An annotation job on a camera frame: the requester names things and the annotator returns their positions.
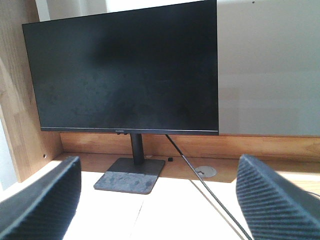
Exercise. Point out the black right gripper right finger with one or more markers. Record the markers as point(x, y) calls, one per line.
point(273, 207)

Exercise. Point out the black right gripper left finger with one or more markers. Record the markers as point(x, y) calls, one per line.
point(44, 209)

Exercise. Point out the wooden desk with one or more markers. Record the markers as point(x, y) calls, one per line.
point(269, 107)

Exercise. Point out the black monitor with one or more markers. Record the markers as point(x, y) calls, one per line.
point(144, 71)

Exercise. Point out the grey desk cable grommet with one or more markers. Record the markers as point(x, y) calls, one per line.
point(206, 171)

